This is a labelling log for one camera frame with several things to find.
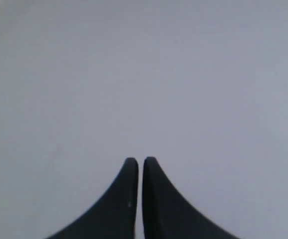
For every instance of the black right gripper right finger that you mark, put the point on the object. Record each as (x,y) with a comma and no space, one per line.
(167,214)

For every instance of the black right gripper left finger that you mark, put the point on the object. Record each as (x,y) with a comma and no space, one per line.
(113,216)

